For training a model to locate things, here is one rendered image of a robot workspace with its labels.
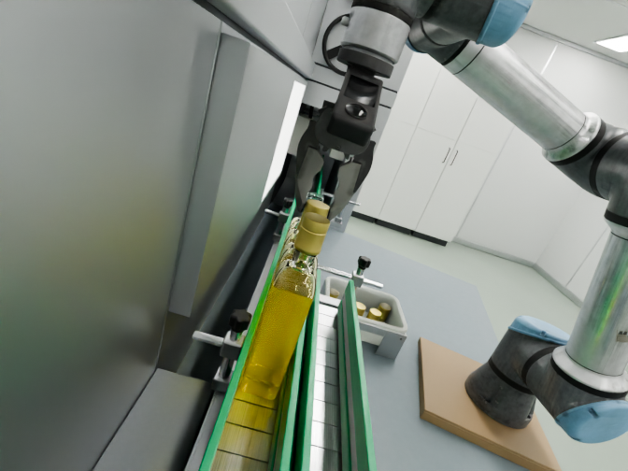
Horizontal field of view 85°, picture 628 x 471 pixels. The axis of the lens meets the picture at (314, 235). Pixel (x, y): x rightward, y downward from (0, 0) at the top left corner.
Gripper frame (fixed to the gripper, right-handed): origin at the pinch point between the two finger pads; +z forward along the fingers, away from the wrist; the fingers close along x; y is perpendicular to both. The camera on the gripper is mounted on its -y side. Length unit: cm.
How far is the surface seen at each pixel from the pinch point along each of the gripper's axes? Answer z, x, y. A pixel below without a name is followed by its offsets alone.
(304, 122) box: 0, 9, 119
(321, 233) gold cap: 0.4, -0.9, -7.3
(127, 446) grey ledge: 27.3, 13.0, -19.7
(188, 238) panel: 6.0, 14.2, -8.0
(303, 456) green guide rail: 18.8, -5.3, -21.9
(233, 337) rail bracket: 17.8, 5.7, -8.9
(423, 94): -48, -101, 381
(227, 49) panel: -15.4, 14.0, -8.0
